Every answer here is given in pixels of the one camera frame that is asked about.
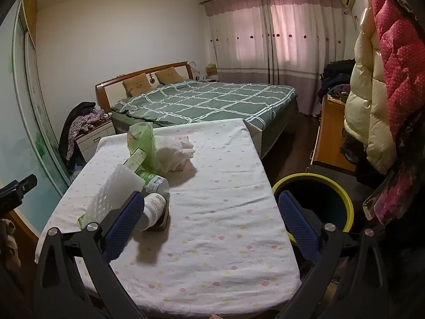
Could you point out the white plastic bottle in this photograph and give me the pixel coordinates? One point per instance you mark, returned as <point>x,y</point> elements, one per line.
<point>151,212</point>

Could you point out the green white carton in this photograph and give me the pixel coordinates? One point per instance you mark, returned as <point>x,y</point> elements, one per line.
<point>134,162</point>

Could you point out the green plastic bag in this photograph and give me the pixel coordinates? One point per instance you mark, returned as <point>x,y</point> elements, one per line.
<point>146,143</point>

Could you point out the dark cloth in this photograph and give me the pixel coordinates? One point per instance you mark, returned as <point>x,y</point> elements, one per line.
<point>368,166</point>

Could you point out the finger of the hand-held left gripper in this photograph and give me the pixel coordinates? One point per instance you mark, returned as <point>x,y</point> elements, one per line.
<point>20,184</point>

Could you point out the green checked duvet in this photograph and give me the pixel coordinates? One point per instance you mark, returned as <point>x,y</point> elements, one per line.
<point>206,99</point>

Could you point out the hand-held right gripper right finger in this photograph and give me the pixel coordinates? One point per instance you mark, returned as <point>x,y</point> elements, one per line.
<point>297,226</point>

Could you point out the grey fuzzy cloth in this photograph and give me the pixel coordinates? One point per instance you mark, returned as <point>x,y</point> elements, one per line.
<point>7,239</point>

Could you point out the pale green wardrobe sliding door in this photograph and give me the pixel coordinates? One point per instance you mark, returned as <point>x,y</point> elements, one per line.
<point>30,123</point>

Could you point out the white nightstand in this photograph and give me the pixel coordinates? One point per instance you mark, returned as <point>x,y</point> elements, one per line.
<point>93,139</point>

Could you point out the dark clothes pile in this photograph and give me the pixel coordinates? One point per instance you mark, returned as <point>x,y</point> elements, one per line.
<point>335,73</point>

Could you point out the yellow rimmed trash bin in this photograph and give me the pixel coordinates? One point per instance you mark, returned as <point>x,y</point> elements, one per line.
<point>332,199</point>

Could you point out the brown bear pillow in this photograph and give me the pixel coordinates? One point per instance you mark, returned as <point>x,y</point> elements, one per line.
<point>137,84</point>
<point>169,74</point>

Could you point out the pink white curtain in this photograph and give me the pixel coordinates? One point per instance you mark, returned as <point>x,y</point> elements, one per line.
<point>308,46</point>
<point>239,40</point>

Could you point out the wooden desk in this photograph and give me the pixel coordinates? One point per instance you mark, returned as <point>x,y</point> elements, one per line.
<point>328,139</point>

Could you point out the wooden bed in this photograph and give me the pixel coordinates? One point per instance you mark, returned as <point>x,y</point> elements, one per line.
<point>109,89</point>

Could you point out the green labelled bottle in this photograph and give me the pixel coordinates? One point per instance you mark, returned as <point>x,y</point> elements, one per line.
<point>156,182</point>

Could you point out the cream puffer jacket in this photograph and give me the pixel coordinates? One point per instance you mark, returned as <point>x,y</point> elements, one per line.
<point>365,106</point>

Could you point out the floral patterned cloth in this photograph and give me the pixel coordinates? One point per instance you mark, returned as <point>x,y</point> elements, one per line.
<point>88,119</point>

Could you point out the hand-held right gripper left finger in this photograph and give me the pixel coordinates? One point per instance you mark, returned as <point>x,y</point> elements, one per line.
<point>124,226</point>

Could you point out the white foam net sleeve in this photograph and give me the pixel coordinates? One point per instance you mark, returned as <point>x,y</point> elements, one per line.
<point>113,189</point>

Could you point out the white dotted tablecloth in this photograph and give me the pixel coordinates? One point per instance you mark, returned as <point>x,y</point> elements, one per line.
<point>215,206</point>

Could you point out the white tissue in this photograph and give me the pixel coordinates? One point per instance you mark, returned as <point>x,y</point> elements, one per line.
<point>172,154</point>

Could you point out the pink floral plastic bag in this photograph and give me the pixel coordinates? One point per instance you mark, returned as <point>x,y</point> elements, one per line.
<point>395,199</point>

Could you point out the red dotted puffer jacket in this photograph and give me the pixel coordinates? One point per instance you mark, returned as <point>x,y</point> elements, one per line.
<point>398,56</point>

